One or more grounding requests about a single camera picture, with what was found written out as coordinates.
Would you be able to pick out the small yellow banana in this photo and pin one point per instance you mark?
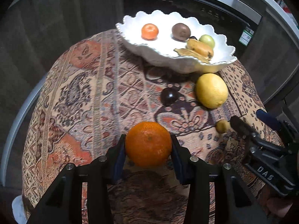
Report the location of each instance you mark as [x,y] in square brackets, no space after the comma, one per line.
[189,53]

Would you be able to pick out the yellow lemon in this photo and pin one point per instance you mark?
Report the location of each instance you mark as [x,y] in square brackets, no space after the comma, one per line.
[211,91]

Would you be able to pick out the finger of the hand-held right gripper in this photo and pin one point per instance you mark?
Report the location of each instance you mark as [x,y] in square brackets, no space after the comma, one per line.
[243,128]
[268,119]

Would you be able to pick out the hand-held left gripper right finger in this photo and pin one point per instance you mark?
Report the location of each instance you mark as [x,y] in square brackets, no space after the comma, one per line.
[178,165]

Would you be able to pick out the metal kick plate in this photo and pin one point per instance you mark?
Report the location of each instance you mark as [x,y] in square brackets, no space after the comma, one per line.
[16,126]

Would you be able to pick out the yellow mango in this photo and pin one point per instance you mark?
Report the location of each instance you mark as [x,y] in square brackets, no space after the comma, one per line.
[201,47]

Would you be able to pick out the orange tangerine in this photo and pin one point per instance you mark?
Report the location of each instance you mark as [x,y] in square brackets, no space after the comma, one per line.
[148,144]
[150,31]

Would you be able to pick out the dark plum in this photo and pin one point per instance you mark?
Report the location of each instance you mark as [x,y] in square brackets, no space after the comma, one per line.
[193,38]
[169,96]

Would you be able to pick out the white scalloped bowl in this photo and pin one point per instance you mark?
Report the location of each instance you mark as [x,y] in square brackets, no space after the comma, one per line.
[163,44]

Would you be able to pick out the small brown-green fruit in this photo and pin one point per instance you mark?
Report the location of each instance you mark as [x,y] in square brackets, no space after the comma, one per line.
[222,126]

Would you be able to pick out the dark wood cabinet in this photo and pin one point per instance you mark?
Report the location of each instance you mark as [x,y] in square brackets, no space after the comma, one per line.
[70,9]

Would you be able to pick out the built-in black dishwasher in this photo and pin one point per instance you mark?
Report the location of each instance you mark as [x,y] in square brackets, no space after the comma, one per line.
[186,2]

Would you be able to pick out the green apple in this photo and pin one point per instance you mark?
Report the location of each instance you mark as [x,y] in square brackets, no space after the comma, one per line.
[208,40]

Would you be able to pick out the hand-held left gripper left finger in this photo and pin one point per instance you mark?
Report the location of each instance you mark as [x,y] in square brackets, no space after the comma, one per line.
[119,163]

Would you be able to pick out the person's right hand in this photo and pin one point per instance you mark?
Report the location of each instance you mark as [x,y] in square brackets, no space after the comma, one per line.
[279,206]

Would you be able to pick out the patterned paisley tablecloth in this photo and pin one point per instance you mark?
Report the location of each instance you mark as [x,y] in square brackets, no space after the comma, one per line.
[81,98]

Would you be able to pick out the brown kiwi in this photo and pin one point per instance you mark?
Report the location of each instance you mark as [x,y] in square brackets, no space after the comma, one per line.
[181,31]

